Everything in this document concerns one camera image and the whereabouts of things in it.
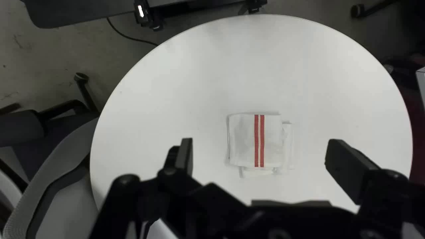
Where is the white red-striped folded towel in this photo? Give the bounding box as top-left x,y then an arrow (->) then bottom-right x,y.
228,113 -> 291,178

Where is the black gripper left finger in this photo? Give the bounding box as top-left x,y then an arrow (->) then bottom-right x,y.
164,138 -> 194,176

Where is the grey office chair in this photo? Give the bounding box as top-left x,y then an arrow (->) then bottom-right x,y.
0,73 -> 99,239

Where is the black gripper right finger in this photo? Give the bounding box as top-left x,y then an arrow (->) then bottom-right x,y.
326,140 -> 383,205

